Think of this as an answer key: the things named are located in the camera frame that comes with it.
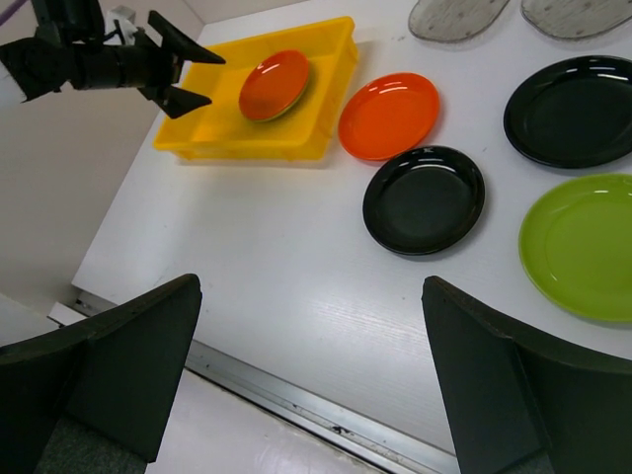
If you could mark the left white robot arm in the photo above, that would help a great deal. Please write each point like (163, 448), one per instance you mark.
(77, 43)

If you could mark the black plate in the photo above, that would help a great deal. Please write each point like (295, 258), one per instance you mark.
(424, 201)
(573, 114)

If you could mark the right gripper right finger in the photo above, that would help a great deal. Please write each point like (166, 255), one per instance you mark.
(519, 400)

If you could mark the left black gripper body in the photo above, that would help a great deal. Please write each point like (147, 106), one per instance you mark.
(147, 66)

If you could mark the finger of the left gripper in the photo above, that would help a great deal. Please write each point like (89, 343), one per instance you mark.
(175, 41)
(173, 101)

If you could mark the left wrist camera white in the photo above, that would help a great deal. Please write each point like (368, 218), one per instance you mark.
(120, 27)

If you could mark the yellow plastic bin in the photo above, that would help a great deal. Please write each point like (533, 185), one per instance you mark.
(220, 131)

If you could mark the grey glass plate left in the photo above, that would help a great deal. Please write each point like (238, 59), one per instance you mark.
(451, 21)

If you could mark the grey glass plate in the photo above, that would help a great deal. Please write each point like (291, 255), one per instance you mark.
(451, 21)
(576, 19)

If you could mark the grey glass plate right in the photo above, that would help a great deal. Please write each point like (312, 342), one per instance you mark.
(576, 19)

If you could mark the aluminium rail front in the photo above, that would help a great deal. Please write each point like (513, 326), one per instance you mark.
(358, 376)

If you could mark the orange plate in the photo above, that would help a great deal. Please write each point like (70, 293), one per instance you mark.
(273, 83)
(388, 116)

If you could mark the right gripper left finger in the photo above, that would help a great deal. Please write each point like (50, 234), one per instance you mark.
(96, 396)

